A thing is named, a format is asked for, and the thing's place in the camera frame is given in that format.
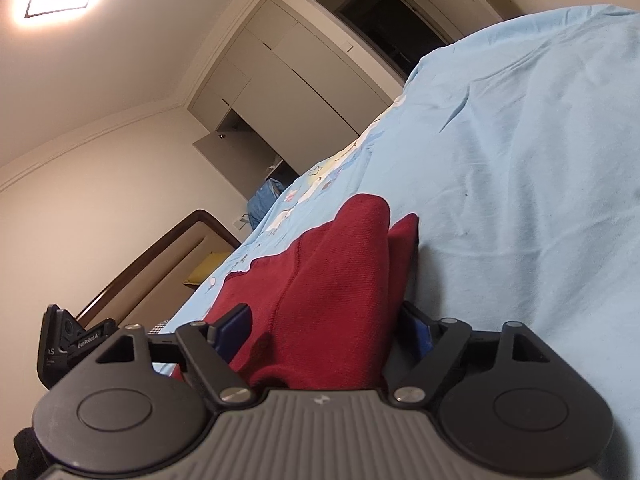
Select blue clothes pile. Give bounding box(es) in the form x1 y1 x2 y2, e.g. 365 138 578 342
246 178 286 230

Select yellow green pillow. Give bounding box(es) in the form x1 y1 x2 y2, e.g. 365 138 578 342
183 252 230 288

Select dark red knit garment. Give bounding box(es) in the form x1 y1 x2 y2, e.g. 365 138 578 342
205 194 419 390

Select light blue bed quilt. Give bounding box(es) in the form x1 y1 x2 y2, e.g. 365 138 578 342
169 6 639 479

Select grey wardrobe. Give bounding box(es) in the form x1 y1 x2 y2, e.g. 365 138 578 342
189 0 390 198

